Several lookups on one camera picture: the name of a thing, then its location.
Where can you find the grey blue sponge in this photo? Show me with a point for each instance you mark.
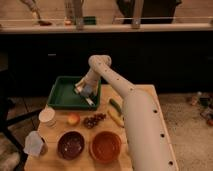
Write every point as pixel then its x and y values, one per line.
pixel 87 91

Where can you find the green plastic tray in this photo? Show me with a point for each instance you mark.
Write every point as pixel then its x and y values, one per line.
pixel 63 96

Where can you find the dark background cabinet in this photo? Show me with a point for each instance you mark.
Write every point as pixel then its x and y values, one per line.
pixel 171 61

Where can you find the translucent plastic container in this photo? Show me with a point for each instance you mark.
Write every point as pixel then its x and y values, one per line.
pixel 35 145

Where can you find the green cucumber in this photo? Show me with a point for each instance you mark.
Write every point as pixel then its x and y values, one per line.
pixel 116 106

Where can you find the purple bowl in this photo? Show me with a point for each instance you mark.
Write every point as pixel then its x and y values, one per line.
pixel 70 145

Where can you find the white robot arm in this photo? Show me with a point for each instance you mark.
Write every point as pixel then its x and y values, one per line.
pixel 149 144

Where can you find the yellow banana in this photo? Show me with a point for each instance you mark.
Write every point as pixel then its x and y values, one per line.
pixel 117 119

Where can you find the orange peach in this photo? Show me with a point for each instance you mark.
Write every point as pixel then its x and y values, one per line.
pixel 73 119

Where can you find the orange bowl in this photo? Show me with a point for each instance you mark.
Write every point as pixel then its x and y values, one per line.
pixel 105 147

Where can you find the red grapes bunch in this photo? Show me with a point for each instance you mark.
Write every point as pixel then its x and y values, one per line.
pixel 90 122

